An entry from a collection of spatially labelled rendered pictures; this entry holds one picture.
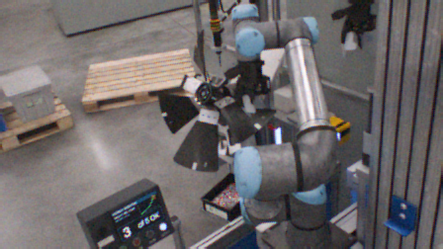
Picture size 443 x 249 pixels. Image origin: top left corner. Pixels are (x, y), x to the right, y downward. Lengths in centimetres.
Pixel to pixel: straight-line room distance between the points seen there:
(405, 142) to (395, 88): 15
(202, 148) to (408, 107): 114
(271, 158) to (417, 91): 42
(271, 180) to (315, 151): 12
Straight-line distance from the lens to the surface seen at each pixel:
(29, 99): 473
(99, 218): 150
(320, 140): 105
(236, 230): 194
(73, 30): 752
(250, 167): 101
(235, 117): 201
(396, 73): 123
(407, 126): 127
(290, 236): 155
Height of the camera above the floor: 217
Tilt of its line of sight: 31 degrees down
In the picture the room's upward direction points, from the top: 8 degrees counter-clockwise
